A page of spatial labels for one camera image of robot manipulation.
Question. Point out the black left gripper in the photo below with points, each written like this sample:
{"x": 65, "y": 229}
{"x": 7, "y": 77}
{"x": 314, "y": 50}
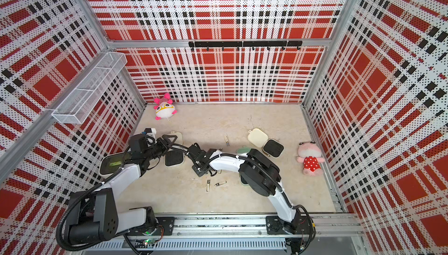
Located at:
{"x": 165, "y": 147}

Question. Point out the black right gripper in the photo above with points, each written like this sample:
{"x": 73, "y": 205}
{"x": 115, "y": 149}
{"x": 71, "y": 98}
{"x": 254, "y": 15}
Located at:
{"x": 198, "y": 173}

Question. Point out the mint green manicure case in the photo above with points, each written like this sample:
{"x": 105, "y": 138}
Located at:
{"x": 243, "y": 150}

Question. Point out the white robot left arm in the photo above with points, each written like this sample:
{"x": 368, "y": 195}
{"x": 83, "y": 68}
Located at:
{"x": 92, "y": 216}

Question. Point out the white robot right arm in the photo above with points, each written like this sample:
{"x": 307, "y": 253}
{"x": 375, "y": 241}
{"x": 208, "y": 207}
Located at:
{"x": 263, "y": 177}

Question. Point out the silver clipper bottom right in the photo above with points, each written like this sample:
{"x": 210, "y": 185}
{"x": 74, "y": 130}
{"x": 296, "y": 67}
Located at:
{"x": 220, "y": 183}

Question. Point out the cream nail clipper far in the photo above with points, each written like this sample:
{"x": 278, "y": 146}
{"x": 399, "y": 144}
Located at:
{"x": 227, "y": 140}

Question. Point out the pink white owl plush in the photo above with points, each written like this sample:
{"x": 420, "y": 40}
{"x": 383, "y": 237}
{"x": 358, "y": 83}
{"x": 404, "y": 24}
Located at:
{"x": 164, "y": 108}

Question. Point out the pink frog plush red dress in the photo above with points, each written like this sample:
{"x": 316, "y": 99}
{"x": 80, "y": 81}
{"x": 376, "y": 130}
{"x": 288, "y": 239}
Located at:
{"x": 310, "y": 155}

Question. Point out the white wire mesh shelf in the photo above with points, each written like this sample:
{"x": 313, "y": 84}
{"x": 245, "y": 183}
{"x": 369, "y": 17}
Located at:
{"x": 79, "y": 103}

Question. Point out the black wall hook rail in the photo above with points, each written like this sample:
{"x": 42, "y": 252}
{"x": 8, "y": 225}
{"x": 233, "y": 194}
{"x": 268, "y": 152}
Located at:
{"x": 244, "y": 44}

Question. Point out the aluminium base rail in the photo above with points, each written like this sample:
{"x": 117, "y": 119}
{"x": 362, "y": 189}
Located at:
{"x": 335, "y": 234}

